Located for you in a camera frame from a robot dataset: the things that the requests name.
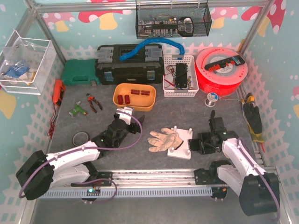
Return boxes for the yellow handled screwdriver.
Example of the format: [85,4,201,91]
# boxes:
[219,93,255,104]

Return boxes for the black yellow work glove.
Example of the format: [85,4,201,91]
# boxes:
[243,103,264,143]

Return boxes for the black toolbox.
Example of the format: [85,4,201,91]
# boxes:
[95,43,164,85]

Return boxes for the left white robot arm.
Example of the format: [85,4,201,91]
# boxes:
[16,107,145,200]

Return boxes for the green small tool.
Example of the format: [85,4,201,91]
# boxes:
[69,101,88,117]

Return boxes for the aluminium rail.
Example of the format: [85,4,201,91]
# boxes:
[30,167,278,189]

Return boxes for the solder wire spool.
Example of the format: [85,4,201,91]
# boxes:
[204,92,219,107]

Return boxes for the white peg base plate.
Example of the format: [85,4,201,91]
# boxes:
[167,126,193,160]

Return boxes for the small red spring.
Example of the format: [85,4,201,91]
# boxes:
[130,89,140,95]
[141,90,150,96]

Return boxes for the red filament spool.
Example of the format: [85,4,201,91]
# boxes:
[195,47,248,96]

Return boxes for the orange plastic tray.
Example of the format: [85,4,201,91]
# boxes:
[113,83,157,112]

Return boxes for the black module in basket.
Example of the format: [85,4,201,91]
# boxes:
[175,63,187,88]

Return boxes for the blue white glove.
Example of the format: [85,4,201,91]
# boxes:
[4,61,30,81]

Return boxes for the white work glove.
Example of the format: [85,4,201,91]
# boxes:
[147,128,183,153]

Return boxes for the black wire mesh basket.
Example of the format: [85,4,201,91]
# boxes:
[135,0,212,39]

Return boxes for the red handled pliers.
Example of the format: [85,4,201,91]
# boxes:
[86,93,103,114]

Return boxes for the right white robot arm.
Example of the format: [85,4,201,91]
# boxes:
[188,117,281,219]

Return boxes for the grey tape roll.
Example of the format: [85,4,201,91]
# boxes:
[72,132,90,146]

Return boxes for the clear acrylic wall box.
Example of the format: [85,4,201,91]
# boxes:
[0,30,57,95]

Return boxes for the grey slotted cable duct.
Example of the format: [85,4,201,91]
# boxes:
[40,187,213,199]

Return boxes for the blue corrugated hose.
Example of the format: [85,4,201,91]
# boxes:
[119,38,185,62]

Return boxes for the orange multimeter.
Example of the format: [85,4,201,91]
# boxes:
[52,79,66,107]

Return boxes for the black terminal strip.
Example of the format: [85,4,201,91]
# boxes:
[204,55,245,72]

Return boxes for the green plastic case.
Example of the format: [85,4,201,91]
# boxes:
[61,59,100,86]

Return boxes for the white perforated basket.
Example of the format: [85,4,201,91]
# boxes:
[163,55,199,98]

